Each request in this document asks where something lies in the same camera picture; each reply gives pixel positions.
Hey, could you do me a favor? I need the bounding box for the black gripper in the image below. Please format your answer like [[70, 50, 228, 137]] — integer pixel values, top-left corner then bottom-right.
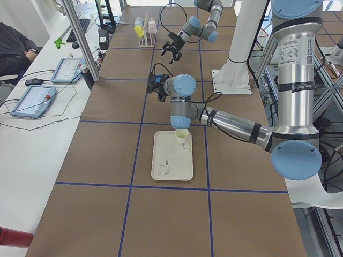
[[161, 32, 185, 64], [146, 73, 169, 102]]

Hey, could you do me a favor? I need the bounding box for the seated person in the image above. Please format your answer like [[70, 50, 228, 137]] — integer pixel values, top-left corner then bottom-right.
[[1, 22, 39, 85]]

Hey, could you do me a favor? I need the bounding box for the white chair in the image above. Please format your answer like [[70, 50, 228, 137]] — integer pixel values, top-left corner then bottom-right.
[[285, 175, 343, 209]]

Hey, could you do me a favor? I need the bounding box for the black computer mouse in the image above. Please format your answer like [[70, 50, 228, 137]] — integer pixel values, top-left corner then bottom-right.
[[72, 41, 79, 49]]

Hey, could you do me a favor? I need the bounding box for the blue teach pendant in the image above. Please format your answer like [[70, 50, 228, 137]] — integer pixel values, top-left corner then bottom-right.
[[10, 85, 57, 118], [50, 58, 84, 83]]

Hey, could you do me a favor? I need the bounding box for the white wire cup rack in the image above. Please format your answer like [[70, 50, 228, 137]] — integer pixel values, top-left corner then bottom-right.
[[139, 14, 157, 48]]

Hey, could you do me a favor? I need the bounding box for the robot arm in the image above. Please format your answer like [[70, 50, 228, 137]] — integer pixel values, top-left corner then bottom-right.
[[159, 1, 223, 64], [146, 1, 322, 183]]

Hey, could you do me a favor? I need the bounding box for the green plastic clamp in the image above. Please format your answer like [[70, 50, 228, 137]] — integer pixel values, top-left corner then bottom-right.
[[54, 38, 65, 49]]

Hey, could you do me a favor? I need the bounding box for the far blue teach pendant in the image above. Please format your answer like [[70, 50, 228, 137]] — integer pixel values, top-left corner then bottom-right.
[[50, 58, 84, 83]]

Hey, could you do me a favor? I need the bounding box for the cream plastic tray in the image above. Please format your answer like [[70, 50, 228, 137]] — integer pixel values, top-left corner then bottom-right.
[[151, 131, 193, 182]]

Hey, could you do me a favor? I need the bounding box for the black braided left cable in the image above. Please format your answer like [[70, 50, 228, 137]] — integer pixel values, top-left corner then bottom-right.
[[151, 63, 223, 108]]

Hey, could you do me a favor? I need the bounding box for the black water bottle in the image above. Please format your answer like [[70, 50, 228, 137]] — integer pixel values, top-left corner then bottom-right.
[[79, 64, 94, 91]]

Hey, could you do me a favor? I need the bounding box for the near blue teach pendant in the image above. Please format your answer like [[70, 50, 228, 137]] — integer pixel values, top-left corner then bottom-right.
[[10, 85, 57, 118]]

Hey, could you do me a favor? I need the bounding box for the aluminium frame post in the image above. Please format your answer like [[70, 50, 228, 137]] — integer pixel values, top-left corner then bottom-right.
[[61, 0, 100, 81]]

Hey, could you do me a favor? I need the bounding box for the yellow plastic cup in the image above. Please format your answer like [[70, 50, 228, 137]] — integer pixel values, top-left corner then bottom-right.
[[134, 24, 144, 38]]

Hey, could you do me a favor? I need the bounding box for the red fire extinguisher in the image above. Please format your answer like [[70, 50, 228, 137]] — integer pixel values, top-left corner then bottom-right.
[[1, 227, 34, 248]]

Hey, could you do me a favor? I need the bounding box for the pink plastic cup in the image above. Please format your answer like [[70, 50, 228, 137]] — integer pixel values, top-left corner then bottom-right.
[[148, 20, 158, 34]]

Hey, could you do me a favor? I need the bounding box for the light blue plastic cup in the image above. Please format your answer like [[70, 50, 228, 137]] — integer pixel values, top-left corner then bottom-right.
[[135, 17, 145, 27]]

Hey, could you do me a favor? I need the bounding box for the black keyboard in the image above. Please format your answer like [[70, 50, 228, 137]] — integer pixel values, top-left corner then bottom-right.
[[65, 18, 91, 43]]

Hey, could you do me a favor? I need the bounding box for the cream plastic cup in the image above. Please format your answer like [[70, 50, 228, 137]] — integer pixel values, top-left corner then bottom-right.
[[175, 128, 189, 144]]

